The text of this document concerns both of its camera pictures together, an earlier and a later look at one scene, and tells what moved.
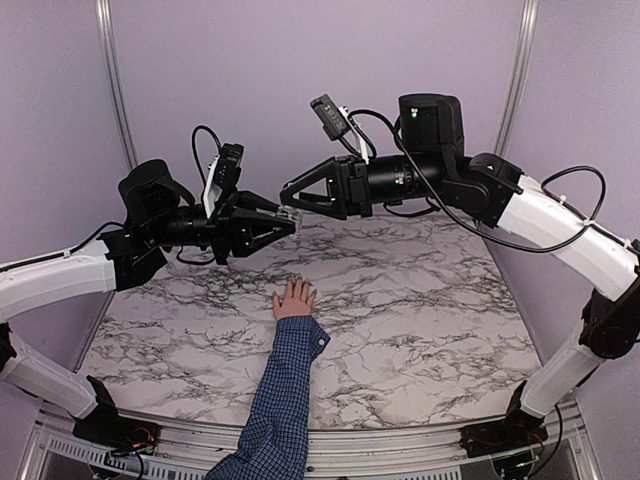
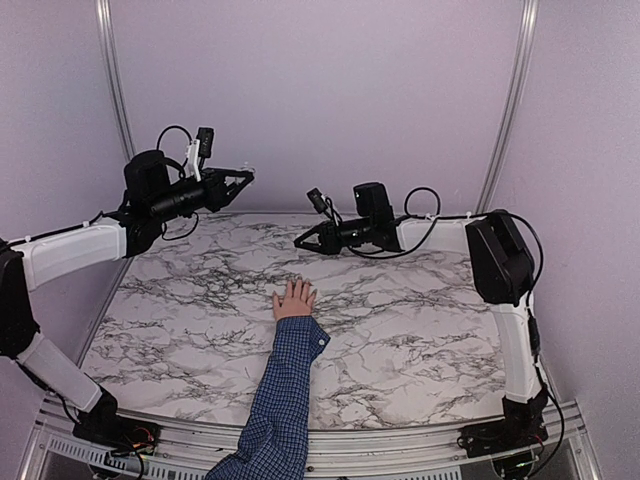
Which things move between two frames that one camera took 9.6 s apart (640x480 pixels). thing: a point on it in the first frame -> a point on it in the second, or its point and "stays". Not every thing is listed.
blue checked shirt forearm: [274, 440] stays
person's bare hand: [297, 305] stays
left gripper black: [230, 232] -> [216, 194]
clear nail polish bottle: [295, 216] -> [246, 167]
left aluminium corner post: [107, 26] stays
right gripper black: [349, 185] -> [329, 242]
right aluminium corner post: [527, 29] stays
